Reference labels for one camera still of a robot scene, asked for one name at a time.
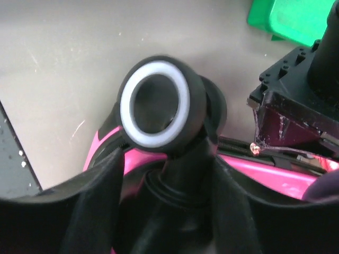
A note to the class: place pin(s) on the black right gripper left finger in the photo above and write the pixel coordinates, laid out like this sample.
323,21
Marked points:
77,216

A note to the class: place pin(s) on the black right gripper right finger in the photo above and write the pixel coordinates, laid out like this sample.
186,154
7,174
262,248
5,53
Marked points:
258,208

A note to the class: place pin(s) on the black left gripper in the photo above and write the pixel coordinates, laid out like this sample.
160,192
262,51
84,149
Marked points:
289,116

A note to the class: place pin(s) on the pink hard-shell suitcase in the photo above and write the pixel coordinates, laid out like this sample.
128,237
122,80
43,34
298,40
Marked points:
167,120

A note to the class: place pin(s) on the green plastic tray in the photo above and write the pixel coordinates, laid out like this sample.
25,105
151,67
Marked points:
298,21

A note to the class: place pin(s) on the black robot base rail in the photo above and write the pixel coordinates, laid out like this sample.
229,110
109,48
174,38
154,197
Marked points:
17,176

